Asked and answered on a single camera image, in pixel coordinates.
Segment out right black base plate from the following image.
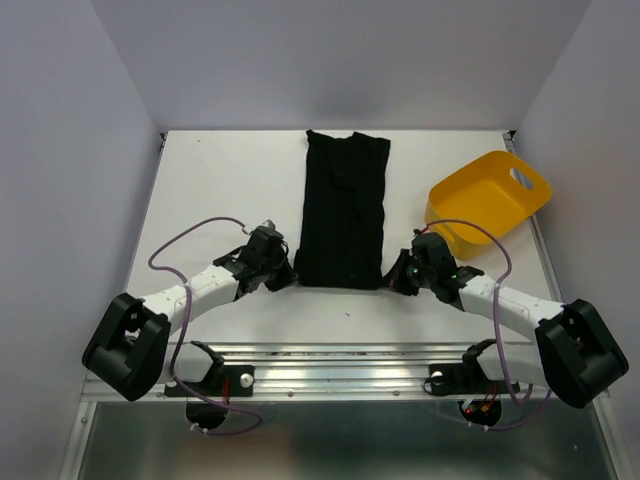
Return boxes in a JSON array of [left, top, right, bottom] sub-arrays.
[[422, 360, 508, 397]]

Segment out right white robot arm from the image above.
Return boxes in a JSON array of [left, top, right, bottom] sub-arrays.
[[383, 233, 629, 408]]

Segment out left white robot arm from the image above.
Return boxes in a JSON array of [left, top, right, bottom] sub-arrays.
[[82, 225, 295, 401]]

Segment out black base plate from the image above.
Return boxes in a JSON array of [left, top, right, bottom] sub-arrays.
[[186, 364, 255, 398], [422, 360, 508, 397]]

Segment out aluminium mounting rail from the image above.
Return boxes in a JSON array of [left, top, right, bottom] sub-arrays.
[[79, 341, 611, 401]]

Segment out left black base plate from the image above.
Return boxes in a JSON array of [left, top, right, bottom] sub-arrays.
[[186, 364, 255, 398]]

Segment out black t shirt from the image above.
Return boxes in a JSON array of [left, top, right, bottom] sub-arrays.
[[294, 130, 391, 290]]

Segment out yellow plastic basket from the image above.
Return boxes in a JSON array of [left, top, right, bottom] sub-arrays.
[[424, 150, 552, 260]]

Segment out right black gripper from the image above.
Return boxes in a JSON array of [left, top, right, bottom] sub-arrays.
[[377, 247, 435, 295]]

